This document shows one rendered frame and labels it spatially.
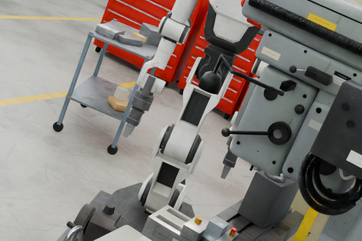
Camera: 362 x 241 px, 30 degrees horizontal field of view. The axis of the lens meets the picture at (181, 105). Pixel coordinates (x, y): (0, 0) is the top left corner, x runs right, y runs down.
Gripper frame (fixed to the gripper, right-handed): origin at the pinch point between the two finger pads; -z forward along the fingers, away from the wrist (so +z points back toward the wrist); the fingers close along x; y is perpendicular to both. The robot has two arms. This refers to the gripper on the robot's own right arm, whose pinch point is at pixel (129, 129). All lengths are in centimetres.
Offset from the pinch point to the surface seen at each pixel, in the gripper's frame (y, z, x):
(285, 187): 67, 11, 44
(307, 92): 52, 46, 97
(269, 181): 60, 11, 45
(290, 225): 78, -4, 29
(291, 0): 36, 69, 99
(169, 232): 33, -12, 89
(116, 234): 16, -31, 51
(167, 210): 29, -9, 77
